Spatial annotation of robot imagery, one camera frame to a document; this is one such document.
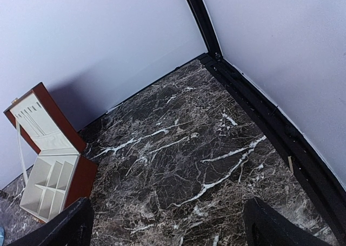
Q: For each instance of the red open jewelry box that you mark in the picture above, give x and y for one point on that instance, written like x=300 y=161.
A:
x=55 y=172

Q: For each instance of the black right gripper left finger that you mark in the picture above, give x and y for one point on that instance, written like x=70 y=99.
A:
x=73 y=226

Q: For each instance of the light blue ceramic mug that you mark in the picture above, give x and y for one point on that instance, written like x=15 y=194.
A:
x=2 y=236

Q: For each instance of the black corner frame post right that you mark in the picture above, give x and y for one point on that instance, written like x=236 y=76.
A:
x=324 y=190

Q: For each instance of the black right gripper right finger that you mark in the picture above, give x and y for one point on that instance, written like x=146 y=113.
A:
x=265 y=226

